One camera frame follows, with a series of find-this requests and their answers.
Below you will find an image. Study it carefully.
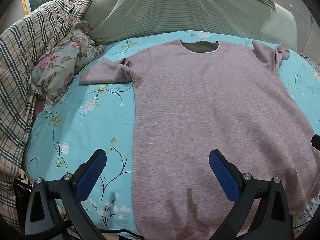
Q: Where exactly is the mauve knit sweater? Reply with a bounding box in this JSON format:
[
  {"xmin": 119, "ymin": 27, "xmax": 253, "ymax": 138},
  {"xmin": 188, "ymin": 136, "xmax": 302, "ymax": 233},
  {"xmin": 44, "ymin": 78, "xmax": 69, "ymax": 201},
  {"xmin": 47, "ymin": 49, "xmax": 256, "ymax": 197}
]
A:
[{"xmin": 80, "ymin": 40, "xmax": 319, "ymax": 239}]

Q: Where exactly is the blue floral bed sheet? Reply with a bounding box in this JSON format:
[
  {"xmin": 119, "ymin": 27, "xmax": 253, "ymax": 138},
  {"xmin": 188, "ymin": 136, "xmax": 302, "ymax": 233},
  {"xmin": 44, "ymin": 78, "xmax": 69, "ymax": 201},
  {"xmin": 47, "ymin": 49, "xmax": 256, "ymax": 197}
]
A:
[{"xmin": 24, "ymin": 30, "xmax": 319, "ymax": 235}]

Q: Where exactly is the floral ruffled pillow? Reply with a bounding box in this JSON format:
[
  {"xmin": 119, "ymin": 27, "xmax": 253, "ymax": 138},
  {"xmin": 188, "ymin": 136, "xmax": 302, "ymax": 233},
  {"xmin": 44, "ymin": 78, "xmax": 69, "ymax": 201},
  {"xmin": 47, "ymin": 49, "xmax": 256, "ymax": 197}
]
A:
[{"xmin": 31, "ymin": 20, "xmax": 104, "ymax": 112}]

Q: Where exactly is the plaid blanket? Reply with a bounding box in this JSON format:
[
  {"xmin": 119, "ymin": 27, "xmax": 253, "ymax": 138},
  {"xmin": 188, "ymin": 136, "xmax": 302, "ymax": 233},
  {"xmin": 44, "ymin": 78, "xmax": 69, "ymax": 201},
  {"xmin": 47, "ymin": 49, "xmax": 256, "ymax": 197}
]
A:
[{"xmin": 1, "ymin": 0, "xmax": 93, "ymax": 232}]

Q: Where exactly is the green striped pillow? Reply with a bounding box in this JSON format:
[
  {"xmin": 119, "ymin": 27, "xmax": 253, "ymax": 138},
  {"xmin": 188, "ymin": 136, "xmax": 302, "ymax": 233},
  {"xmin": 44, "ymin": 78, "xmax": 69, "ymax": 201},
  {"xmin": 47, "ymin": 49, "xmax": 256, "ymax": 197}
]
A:
[{"xmin": 84, "ymin": 0, "xmax": 297, "ymax": 50}]

